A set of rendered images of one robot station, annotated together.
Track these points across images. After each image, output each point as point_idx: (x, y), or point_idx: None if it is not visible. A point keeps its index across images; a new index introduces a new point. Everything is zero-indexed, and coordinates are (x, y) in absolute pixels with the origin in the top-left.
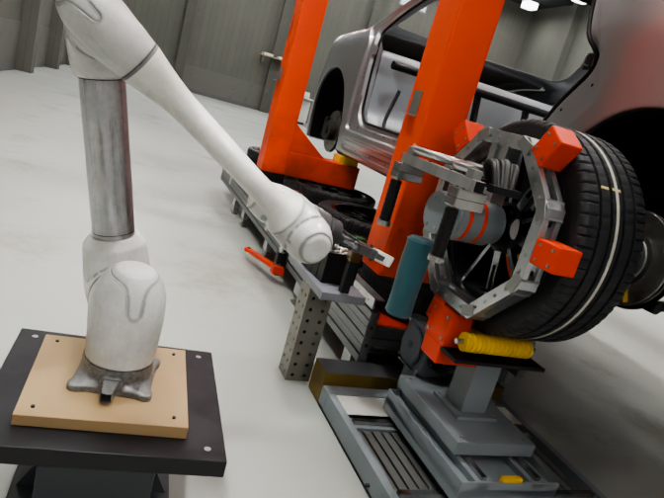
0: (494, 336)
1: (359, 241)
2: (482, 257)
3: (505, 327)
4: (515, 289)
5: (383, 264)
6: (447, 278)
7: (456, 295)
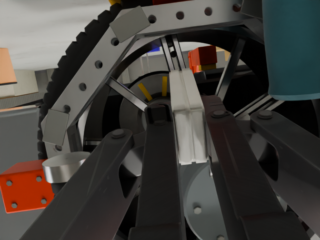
0: (119, 0)
1: (227, 236)
2: (218, 89)
3: (89, 33)
4: (46, 121)
5: (170, 83)
6: (253, 28)
7: (175, 28)
